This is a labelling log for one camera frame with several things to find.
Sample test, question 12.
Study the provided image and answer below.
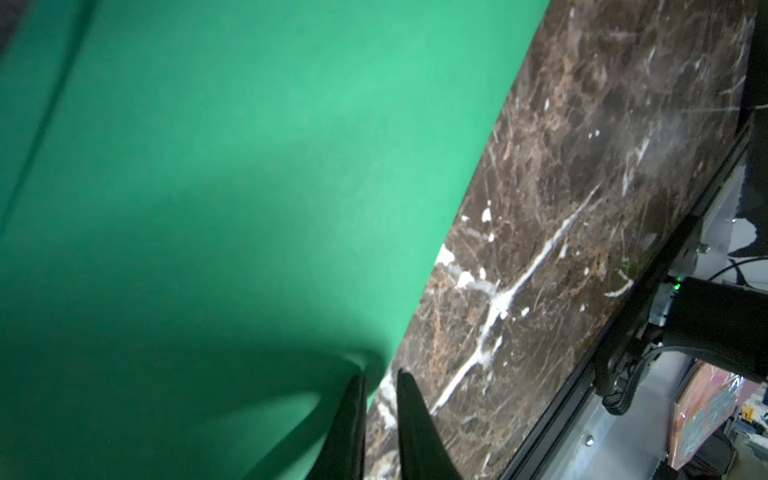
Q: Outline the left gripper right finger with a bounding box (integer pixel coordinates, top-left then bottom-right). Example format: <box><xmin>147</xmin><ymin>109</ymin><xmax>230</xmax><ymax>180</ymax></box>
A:
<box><xmin>396</xmin><ymin>369</ymin><xmax>461</xmax><ymax>480</ymax></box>

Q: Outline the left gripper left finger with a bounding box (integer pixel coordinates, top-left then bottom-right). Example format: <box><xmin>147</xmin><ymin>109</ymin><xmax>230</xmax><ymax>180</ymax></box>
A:
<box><xmin>306</xmin><ymin>374</ymin><xmax>367</xmax><ymax>480</ymax></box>

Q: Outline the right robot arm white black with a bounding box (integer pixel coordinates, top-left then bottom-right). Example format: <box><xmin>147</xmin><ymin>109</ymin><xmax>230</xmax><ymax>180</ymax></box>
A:
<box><xmin>659</xmin><ymin>278</ymin><xmax>767</xmax><ymax>384</ymax></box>

